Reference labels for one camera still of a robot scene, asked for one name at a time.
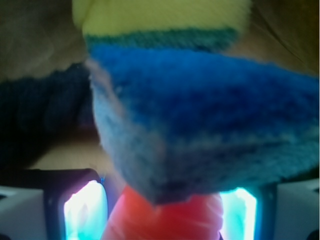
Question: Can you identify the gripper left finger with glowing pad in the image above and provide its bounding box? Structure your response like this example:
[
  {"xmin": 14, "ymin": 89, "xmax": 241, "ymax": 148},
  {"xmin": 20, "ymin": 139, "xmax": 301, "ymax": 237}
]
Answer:
[{"xmin": 0, "ymin": 168, "xmax": 108, "ymax": 240}]

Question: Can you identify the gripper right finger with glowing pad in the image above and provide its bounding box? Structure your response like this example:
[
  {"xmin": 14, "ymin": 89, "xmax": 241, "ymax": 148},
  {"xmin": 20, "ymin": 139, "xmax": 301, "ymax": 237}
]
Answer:
[{"xmin": 220, "ymin": 178, "xmax": 320, "ymax": 240}]

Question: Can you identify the orange plastic carrot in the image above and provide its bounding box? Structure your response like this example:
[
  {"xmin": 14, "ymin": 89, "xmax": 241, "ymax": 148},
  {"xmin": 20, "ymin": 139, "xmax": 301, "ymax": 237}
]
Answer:
[{"xmin": 101, "ymin": 186, "xmax": 224, "ymax": 240}]

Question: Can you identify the blue sponge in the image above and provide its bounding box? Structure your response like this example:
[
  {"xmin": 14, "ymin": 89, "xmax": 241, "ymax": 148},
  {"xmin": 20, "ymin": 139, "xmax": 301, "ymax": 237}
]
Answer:
[{"xmin": 85, "ymin": 44, "xmax": 320, "ymax": 205}]

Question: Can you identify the brown paper bag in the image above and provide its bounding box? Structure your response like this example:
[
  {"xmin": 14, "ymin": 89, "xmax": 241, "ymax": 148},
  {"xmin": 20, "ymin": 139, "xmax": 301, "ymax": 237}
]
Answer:
[{"xmin": 0, "ymin": 0, "xmax": 319, "ymax": 171}]

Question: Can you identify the yellow sponge with green pad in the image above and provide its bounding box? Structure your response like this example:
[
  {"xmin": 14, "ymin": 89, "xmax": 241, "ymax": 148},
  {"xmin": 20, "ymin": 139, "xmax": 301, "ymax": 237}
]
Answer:
[{"xmin": 71, "ymin": 0, "xmax": 253, "ymax": 52}]

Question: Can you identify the dark navy rope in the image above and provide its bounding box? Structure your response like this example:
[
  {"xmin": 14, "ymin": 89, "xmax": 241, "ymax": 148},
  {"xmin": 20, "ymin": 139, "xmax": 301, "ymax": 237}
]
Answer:
[{"xmin": 0, "ymin": 62, "xmax": 100, "ymax": 170}]

